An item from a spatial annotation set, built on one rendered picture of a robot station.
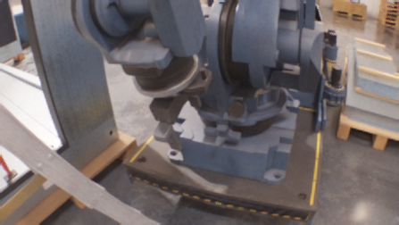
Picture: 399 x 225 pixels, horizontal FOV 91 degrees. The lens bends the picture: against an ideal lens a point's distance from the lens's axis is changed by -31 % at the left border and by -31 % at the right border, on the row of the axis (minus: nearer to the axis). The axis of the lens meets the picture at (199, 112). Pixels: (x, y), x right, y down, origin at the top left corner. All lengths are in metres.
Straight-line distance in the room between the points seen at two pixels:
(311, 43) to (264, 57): 0.17
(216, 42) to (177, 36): 0.36
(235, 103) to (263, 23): 0.32
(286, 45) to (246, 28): 0.15
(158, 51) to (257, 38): 0.37
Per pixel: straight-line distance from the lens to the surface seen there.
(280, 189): 1.11
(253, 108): 1.01
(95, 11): 0.43
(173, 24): 0.40
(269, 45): 0.74
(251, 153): 1.04
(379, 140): 2.12
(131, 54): 0.47
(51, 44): 1.33
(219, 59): 0.78
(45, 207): 1.52
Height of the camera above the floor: 1.17
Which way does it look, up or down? 32 degrees down
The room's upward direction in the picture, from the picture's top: 3 degrees counter-clockwise
